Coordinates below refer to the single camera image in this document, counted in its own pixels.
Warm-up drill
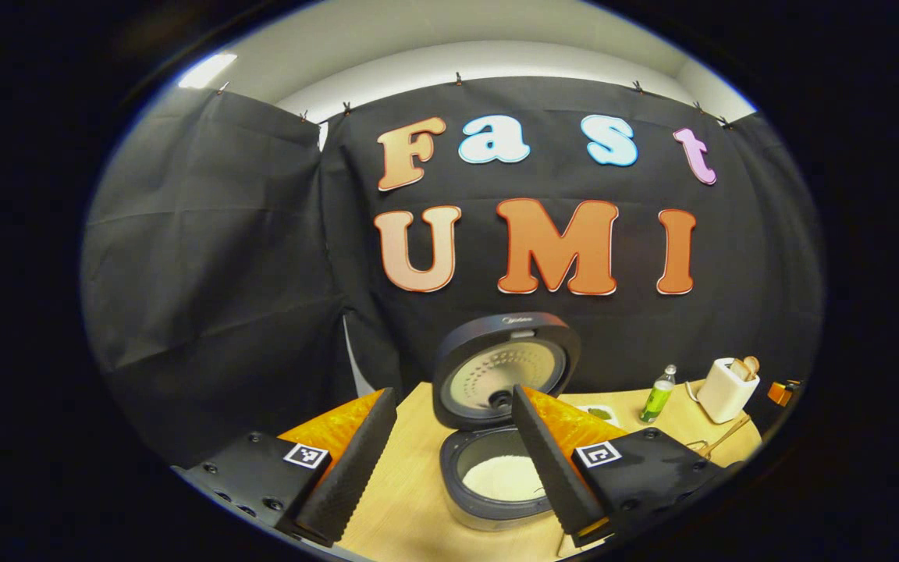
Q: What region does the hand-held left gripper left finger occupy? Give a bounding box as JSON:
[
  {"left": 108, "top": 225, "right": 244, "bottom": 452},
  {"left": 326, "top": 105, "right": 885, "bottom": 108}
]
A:
[{"left": 172, "top": 388, "right": 400, "bottom": 547}]

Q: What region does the wooden spoon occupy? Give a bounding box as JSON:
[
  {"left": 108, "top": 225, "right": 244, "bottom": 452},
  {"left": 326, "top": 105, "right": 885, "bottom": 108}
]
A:
[{"left": 698, "top": 414, "right": 753, "bottom": 459}]

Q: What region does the grey rice cooker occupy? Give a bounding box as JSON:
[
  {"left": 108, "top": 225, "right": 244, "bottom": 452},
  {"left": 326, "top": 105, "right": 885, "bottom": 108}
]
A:
[{"left": 432, "top": 312, "right": 581, "bottom": 532}]

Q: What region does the ceiling light panel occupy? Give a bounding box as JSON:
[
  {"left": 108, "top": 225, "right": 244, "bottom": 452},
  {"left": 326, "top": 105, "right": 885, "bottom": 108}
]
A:
[{"left": 177, "top": 51, "right": 239, "bottom": 90}]

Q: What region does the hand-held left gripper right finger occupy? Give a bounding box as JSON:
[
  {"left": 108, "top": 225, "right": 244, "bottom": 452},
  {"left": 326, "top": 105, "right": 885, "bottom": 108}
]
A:
[{"left": 512, "top": 384, "right": 741, "bottom": 547}]

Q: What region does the green label bottle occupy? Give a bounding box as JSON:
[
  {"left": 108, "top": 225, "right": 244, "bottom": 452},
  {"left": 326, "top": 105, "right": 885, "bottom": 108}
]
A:
[{"left": 639, "top": 365, "right": 678, "bottom": 425}]

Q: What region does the wire metal chopstick holder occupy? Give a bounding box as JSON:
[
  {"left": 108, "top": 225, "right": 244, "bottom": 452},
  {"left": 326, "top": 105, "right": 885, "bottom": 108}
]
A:
[{"left": 684, "top": 439, "right": 731, "bottom": 463}]

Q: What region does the white toaster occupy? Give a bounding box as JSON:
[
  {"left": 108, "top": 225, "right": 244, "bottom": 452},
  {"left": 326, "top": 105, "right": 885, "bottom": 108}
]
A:
[{"left": 697, "top": 357, "right": 762, "bottom": 425}]

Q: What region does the white divided bean dish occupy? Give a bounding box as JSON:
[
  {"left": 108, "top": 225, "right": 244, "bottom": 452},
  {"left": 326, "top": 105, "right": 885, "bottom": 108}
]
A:
[{"left": 574, "top": 404, "right": 619, "bottom": 429}]

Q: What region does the black backdrop cloth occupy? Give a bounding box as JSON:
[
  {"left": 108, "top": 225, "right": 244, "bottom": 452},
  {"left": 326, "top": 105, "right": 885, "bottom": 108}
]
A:
[{"left": 81, "top": 74, "right": 825, "bottom": 469}]

